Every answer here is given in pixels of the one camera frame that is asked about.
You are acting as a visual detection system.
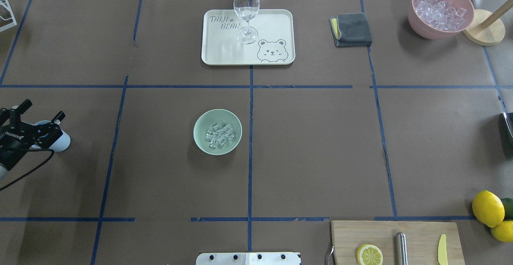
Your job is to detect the green lime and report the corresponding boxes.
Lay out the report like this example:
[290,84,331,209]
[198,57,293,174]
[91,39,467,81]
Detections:
[501,198,513,220]

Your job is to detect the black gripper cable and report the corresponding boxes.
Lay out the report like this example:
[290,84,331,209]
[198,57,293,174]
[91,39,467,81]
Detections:
[0,149,55,191]

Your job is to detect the pink bowl with ice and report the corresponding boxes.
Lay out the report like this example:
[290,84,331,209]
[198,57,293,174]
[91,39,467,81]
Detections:
[408,0,474,40]

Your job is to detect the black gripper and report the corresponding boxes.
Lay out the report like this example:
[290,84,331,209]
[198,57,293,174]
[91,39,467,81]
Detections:
[0,99,66,169]

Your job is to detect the yellow lemon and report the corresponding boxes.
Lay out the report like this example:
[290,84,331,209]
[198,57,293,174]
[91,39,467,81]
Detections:
[490,220,513,243]
[472,190,505,228]

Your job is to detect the clear wine glass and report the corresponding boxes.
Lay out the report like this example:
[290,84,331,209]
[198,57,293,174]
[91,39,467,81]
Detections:
[233,0,260,44]

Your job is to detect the white wire cup rack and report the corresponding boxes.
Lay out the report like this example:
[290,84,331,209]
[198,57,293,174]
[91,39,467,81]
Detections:
[0,0,18,32]

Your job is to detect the wooden cutting board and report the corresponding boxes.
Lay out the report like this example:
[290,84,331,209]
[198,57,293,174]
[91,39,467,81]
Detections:
[331,220,465,265]

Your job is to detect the yellow lemon upper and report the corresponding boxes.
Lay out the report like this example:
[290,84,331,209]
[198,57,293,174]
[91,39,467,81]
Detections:
[472,190,505,228]

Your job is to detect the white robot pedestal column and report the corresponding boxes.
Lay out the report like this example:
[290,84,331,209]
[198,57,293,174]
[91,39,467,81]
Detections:
[196,252,302,265]

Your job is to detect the wooden mug tree stand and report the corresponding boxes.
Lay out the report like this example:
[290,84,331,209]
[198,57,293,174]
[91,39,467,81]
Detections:
[463,0,513,46]

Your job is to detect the yellow lemon left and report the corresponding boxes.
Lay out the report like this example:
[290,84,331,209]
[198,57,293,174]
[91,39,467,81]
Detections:
[490,220,513,243]

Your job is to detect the ice cubes in green bowl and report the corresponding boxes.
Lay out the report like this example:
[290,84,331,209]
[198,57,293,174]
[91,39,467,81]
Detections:
[205,123,235,149]

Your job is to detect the small blue cup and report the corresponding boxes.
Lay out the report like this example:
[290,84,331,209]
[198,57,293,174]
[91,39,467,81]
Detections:
[31,120,71,152]

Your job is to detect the lemon half slice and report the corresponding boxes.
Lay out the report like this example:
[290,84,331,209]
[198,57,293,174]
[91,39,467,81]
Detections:
[355,244,384,265]

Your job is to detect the yellow plastic knife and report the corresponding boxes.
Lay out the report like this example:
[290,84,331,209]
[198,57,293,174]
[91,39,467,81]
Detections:
[437,234,448,265]

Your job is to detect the metal ice scoop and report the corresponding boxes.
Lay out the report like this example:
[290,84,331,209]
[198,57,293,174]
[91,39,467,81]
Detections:
[501,112,513,143]

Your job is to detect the cream plastic tray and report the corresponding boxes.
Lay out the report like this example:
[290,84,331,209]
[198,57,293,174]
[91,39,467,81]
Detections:
[201,9,296,65]

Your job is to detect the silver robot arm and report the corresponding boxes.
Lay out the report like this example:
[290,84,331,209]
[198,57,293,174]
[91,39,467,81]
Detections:
[0,99,71,178]

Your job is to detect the black handled knife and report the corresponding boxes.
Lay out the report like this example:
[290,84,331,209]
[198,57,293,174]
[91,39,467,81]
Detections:
[395,232,409,265]

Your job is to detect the green ceramic bowl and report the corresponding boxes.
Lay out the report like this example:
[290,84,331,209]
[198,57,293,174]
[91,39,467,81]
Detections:
[194,109,242,156]

